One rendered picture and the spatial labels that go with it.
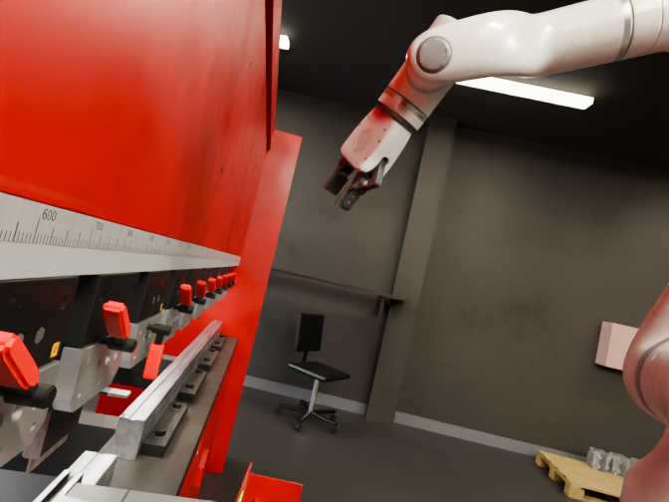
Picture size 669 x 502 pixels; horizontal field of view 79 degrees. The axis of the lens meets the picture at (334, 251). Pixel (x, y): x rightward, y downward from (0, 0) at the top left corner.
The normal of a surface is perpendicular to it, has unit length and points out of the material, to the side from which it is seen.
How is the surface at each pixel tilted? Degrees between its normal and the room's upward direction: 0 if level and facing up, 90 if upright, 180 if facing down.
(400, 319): 90
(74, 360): 90
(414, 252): 90
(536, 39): 91
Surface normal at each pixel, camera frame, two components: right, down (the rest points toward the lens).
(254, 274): 0.16, -0.04
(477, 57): -0.04, 0.47
